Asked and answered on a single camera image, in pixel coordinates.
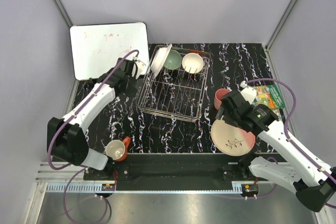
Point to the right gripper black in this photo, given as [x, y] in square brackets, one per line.
[226, 118]

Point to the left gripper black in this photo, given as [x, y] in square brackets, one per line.
[131, 89]

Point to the pink cream floral plate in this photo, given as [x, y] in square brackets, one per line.
[231, 140]

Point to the large white plate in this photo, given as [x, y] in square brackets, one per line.
[159, 59]

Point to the wire dish rack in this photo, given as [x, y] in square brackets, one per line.
[175, 93]

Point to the green ceramic bowl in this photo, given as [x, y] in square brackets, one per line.
[173, 60]

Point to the small white bowl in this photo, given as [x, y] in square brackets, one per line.
[192, 63]

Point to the orange mug white inside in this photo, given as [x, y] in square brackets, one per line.
[117, 149]

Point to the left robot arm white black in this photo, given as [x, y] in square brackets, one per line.
[66, 141]

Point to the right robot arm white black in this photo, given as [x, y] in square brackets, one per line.
[311, 179]

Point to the pink plastic cup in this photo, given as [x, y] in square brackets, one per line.
[218, 96]

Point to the green children's book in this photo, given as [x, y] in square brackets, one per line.
[270, 96]

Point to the black marble pattern mat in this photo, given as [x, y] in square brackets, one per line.
[231, 63]

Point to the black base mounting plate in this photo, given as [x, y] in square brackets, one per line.
[173, 172]

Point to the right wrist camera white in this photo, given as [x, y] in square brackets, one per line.
[249, 93]

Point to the white whiteboard black frame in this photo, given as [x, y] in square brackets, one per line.
[96, 48]

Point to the grey slotted cable duct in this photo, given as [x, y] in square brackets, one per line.
[105, 188]

